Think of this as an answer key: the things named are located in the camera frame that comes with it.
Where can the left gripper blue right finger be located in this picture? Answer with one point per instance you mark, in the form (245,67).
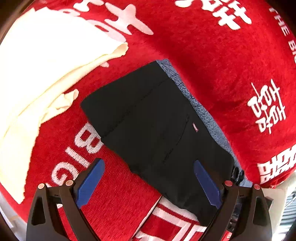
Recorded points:
(241,210)

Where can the white folded cloth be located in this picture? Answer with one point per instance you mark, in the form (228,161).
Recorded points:
(43,55)

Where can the black pants with blue stripe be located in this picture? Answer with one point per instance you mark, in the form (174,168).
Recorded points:
(151,120)

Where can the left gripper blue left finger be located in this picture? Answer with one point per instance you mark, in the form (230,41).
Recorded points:
(44,222)

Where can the red sofa cover with characters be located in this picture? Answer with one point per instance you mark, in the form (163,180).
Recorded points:
(236,58)

